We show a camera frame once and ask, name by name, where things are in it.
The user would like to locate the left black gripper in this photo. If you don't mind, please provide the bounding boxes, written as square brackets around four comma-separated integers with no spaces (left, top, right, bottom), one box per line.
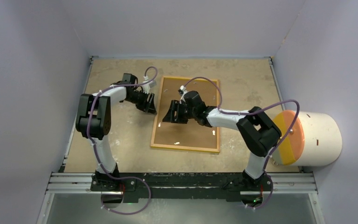
[125,90,157,114]

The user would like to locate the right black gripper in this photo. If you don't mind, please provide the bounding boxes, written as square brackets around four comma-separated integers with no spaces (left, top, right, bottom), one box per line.
[163,99,197,124]

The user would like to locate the yellow picture frame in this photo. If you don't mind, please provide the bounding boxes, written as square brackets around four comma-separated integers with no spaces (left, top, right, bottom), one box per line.
[150,76,221,154]

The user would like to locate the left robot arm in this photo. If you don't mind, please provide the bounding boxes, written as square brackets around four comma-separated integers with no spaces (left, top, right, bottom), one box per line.
[75,73,157,191]

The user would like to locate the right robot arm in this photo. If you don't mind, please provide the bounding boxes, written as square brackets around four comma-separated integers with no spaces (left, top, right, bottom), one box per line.
[162,91,282,190]

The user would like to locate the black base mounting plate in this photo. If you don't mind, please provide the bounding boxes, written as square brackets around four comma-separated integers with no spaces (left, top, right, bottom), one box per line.
[90,172,273,204]

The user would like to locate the white cylinder container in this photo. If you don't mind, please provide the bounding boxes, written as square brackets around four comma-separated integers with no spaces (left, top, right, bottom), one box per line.
[272,112,342,167]

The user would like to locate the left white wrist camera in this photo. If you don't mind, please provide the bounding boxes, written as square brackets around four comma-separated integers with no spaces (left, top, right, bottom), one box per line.
[140,76,156,94]

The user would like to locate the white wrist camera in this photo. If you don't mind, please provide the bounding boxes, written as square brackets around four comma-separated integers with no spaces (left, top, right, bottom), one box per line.
[178,85,187,101]
[140,76,156,94]

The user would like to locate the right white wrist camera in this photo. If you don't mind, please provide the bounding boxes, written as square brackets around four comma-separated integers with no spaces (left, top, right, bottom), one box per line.
[178,85,187,101]

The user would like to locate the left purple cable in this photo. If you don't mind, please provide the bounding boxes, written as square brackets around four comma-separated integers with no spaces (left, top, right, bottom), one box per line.
[86,66,158,216]

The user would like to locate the purple cable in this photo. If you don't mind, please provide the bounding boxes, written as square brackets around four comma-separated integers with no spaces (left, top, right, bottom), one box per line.
[179,77,301,211]
[86,66,158,216]

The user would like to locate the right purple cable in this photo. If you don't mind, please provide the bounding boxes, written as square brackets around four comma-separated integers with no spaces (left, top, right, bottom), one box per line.
[179,77,301,211]

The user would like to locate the aluminium rail frame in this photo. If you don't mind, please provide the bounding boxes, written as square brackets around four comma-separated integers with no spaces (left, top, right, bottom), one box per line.
[38,57,324,224]

